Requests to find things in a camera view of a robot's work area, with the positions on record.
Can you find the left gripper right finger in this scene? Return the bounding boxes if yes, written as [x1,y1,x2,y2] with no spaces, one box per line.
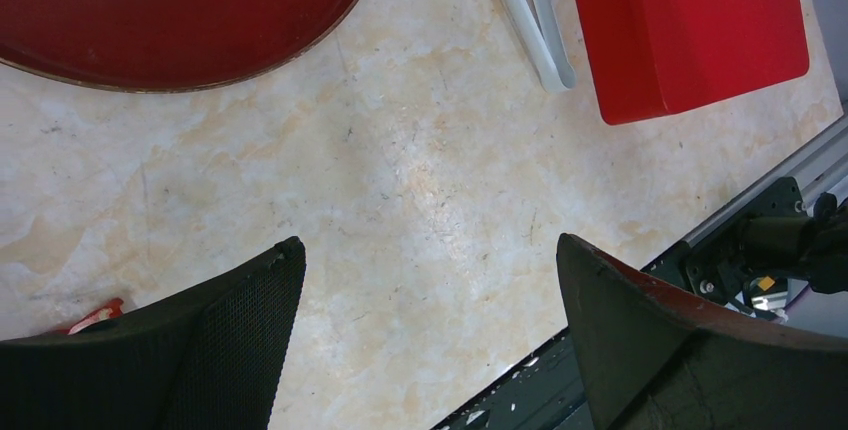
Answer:
[556,234,847,429]

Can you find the metal tongs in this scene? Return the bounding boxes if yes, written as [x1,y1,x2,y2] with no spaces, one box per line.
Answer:
[501,0,576,93]

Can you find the red owl number block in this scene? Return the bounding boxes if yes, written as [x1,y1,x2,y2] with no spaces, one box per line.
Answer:
[64,297,124,335]

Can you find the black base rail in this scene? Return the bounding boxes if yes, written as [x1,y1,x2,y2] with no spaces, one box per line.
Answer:
[440,177,847,429]

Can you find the red rectangular lid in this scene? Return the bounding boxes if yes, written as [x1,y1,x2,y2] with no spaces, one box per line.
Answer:
[575,0,809,125]

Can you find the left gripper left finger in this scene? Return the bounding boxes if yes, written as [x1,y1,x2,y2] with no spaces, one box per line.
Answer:
[1,237,306,429]

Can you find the round dark red tray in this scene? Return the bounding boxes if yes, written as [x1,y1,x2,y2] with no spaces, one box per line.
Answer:
[1,0,359,93]

